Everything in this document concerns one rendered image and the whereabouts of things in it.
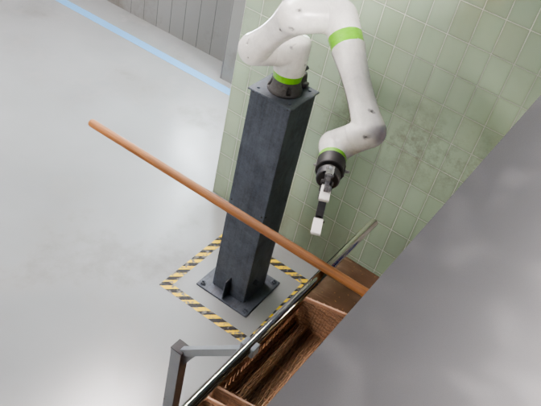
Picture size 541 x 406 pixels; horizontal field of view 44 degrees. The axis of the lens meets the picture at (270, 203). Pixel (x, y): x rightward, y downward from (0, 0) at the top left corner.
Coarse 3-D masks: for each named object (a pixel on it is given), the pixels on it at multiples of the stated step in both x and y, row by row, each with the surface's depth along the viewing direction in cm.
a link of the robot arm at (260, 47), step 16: (288, 0) 220; (304, 0) 220; (320, 0) 224; (272, 16) 230; (288, 16) 218; (304, 16) 219; (320, 16) 221; (256, 32) 246; (272, 32) 232; (288, 32) 223; (304, 32) 223; (320, 32) 226; (240, 48) 258; (256, 48) 249; (272, 48) 244; (256, 64) 261; (272, 64) 263
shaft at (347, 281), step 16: (96, 128) 237; (128, 144) 232; (144, 160) 230; (160, 160) 228; (176, 176) 224; (208, 192) 220; (224, 208) 218; (256, 224) 213; (272, 240) 212; (288, 240) 210; (304, 256) 207; (336, 272) 203; (352, 288) 201; (368, 288) 200
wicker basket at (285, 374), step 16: (304, 304) 259; (320, 304) 254; (288, 320) 258; (304, 320) 263; (320, 320) 258; (336, 320) 253; (272, 336) 250; (288, 336) 261; (304, 336) 262; (320, 336) 262; (272, 352) 253; (288, 352) 254; (304, 352) 256; (240, 368) 234; (256, 368) 246; (272, 368) 248; (224, 384) 229; (240, 384) 240; (256, 384) 241; (272, 384) 242; (224, 400) 221; (240, 400) 215; (256, 400) 236
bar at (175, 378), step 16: (368, 224) 228; (352, 240) 220; (336, 256) 213; (320, 272) 206; (304, 288) 200; (288, 304) 194; (272, 320) 188; (256, 336) 183; (176, 352) 202; (192, 352) 198; (208, 352) 194; (224, 352) 189; (240, 352) 178; (256, 352) 182; (176, 368) 206; (224, 368) 173; (176, 384) 211; (208, 384) 169; (176, 400) 219; (192, 400) 165
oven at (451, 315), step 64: (512, 128) 106; (512, 192) 93; (448, 256) 80; (512, 256) 82; (384, 320) 70; (448, 320) 72; (512, 320) 74; (320, 384) 63; (384, 384) 64; (448, 384) 66; (512, 384) 67
